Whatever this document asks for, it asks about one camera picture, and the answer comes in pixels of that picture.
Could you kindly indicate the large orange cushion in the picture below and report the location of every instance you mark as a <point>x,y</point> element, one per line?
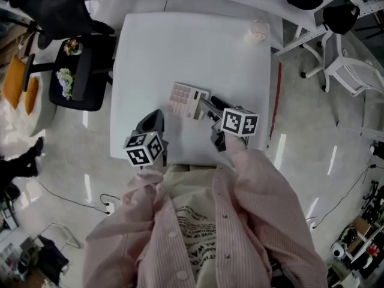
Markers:
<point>12,79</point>

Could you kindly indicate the black standing fan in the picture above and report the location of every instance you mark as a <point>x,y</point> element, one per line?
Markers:
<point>45,40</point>

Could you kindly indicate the person's left forearm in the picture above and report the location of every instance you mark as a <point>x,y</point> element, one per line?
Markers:
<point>144,187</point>

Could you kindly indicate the white calculator with pink keys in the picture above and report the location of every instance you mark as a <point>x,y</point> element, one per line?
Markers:
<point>181,96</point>

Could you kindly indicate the white round camera device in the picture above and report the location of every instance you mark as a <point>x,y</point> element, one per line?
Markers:
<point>337,250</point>

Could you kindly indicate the white plastic chair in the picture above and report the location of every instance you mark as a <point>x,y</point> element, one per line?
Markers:
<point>339,61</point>

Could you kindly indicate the white black floor device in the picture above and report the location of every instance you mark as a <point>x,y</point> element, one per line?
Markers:
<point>377,148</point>

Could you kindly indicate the black mesh office chair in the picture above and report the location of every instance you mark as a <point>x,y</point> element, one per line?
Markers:
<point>60,4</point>

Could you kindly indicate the pale pink mug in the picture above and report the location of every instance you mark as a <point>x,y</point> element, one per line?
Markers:
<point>256,31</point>

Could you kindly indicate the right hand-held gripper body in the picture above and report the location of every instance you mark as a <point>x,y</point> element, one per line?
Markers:
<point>237,123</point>

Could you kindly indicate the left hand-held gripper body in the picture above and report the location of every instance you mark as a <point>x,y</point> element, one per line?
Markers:
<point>141,154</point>

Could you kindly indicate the person's torso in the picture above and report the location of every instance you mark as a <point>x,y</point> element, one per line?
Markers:
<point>198,220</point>

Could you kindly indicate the white flower bunch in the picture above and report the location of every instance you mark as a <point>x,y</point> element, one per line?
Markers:
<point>65,81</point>

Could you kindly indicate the small orange cushion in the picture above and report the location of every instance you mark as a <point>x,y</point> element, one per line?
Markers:
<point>30,96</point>

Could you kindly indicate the red toy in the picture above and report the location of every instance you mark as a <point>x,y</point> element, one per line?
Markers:
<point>373,250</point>

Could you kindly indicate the white power strip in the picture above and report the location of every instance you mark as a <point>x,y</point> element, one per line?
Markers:
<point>109,208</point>

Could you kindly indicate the red floor strip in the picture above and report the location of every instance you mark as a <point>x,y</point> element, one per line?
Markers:
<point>276,100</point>

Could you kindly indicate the white beanbag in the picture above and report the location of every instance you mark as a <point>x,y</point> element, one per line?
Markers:
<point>45,112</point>

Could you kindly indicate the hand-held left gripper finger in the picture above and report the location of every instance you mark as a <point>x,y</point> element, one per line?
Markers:
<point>159,124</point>
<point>144,124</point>

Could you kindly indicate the white metal shelf rack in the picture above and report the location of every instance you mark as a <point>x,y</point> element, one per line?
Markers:
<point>210,1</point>

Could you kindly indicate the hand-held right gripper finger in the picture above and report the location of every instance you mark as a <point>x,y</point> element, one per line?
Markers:
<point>211,109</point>
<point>223,103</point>

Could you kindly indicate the person's right forearm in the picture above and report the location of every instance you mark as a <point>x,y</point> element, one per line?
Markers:
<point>255,172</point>

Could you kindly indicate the pink yellow flower bunch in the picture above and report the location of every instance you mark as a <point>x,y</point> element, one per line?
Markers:
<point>71,46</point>

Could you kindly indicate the flat brown cardboard boxes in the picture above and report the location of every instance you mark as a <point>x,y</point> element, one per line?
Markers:
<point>12,46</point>

